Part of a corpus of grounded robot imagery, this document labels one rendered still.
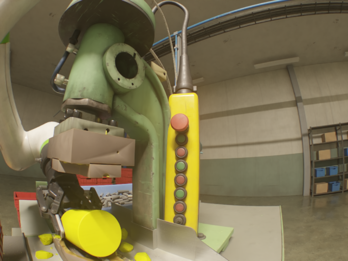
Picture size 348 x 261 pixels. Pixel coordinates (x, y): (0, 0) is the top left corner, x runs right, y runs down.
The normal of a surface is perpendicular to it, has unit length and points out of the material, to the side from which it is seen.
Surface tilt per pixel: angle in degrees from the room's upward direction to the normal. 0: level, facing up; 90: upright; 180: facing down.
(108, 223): 74
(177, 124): 87
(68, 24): 180
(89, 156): 90
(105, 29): 90
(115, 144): 90
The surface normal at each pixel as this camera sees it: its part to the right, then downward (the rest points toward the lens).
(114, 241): 0.79, -0.37
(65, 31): -0.01, 0.98
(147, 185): -0.57, -0.17
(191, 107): -0.21, -0.29
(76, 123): 0.82, -0.11
